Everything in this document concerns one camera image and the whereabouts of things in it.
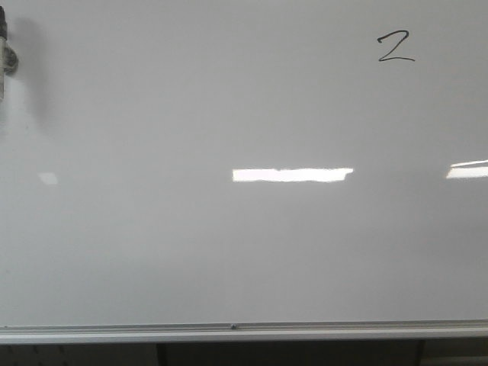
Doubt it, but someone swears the white black whiteboard marker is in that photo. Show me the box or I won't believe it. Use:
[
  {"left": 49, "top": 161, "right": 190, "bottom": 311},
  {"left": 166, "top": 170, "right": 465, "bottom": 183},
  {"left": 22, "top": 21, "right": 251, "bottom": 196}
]
[{"left": 0, "top": 7, "right": 18, "bottom": 101}]

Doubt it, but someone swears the white whiteboard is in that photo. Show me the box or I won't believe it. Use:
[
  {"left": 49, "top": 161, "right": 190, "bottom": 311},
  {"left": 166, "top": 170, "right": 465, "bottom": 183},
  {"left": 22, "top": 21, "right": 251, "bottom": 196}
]
[{"left": 1, "top": 1, "right": 487, "bottom": 345}]

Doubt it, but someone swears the black handwritten number two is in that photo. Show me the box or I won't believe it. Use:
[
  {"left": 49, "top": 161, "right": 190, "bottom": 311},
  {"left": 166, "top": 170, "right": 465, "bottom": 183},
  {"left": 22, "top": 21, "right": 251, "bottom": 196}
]
[{"left": 377, "top": 29, "right": 416, "bottom": 63}]

